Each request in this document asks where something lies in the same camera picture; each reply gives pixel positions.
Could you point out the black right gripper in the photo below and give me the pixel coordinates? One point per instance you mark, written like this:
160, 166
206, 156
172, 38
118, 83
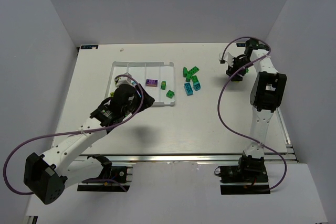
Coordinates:
234, 72

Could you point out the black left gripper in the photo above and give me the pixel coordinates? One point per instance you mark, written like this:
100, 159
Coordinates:
143, 97

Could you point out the green lego piece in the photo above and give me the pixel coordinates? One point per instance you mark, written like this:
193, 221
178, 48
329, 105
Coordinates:
163, 85

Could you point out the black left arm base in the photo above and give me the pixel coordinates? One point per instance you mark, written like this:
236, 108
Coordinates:
113, 178

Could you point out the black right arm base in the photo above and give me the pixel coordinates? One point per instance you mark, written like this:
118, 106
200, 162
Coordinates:
249, 177

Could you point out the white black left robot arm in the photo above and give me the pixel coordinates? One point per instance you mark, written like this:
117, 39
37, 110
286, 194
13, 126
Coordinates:
47, 175

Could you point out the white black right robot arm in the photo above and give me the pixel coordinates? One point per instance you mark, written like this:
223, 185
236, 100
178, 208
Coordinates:
265, 98

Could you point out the white divided sorting tray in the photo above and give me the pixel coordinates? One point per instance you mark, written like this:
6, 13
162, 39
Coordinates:
141, 71

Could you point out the black corner label right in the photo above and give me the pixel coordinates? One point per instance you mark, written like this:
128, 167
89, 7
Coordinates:
240, 44

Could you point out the black corner label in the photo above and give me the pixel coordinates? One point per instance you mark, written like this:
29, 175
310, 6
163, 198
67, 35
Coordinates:
240, 44
88, 47

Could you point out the teal small lego brick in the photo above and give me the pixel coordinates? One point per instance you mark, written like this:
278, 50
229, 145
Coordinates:
196, 86

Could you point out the teal long lego brick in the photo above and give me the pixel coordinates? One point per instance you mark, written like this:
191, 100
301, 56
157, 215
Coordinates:
188, 89

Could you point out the green slanted lego brick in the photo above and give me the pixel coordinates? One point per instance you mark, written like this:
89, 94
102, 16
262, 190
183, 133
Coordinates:
185, 72

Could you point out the black corner label left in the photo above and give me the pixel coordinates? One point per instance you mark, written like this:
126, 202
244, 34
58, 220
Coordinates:
88, 47

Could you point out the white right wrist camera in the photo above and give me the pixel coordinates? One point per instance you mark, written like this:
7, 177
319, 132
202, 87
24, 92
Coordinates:
226, 58

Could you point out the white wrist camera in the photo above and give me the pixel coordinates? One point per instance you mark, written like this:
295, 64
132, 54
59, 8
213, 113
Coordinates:
126, 79
226, 58

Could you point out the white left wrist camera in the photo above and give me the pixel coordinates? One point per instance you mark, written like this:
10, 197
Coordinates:
126, 79

